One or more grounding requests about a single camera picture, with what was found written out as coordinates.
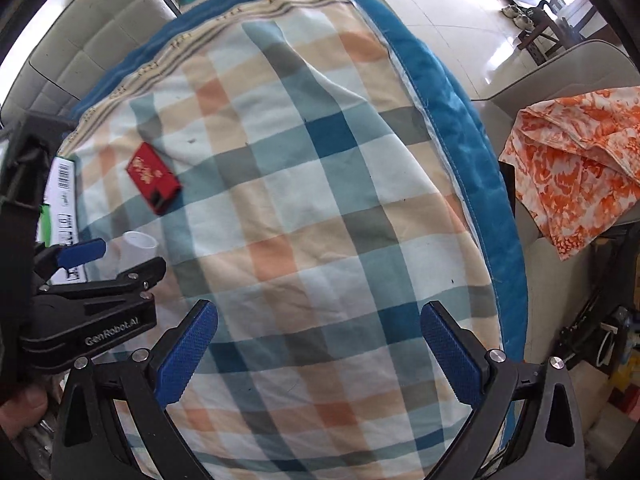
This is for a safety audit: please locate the small white bottle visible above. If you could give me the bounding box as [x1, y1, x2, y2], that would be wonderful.
[117, 231, 158, 273]

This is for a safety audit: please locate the yellow packet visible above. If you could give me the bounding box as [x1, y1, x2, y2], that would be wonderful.
[607, 340, 640, 411]

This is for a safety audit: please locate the beige chair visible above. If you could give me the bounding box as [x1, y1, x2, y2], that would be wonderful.
[472, 39, 640, 361]

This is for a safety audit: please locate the orange floral cloth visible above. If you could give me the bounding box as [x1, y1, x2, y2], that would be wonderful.
[499, 87, 640, 262]

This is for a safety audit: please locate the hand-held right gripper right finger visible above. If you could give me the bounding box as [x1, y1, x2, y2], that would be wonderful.
[420, 301, 593, 480]

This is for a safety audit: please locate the person's left hand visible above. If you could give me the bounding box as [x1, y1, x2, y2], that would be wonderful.
[0, 387, 51, 443]

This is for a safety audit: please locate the red flat box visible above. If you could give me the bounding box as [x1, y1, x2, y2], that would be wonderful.
[127, 142, 182, 217]

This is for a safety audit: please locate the brown wooden chair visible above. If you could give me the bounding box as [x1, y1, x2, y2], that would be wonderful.
[517, 0, 586, 66]

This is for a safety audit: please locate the black device with white cable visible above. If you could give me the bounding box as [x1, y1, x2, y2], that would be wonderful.
[560, 305, 631, 376]

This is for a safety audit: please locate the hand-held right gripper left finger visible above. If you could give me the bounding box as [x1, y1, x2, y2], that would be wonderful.
[50, 299, 220, 480]

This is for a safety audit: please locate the brown cardboard box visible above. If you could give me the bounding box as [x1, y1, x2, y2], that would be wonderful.
[35, 155, 88, 286]

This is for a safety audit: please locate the checkered tablecloth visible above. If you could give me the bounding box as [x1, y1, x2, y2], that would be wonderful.
[55, 0, 530, 480]

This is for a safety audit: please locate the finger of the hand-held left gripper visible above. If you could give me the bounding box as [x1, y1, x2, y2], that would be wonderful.
[32, 239, 107, 283]
[39, 256, 167, 311]

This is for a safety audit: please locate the grey padded chair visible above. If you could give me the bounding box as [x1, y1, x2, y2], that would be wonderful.
[0, 0, 181, 131]

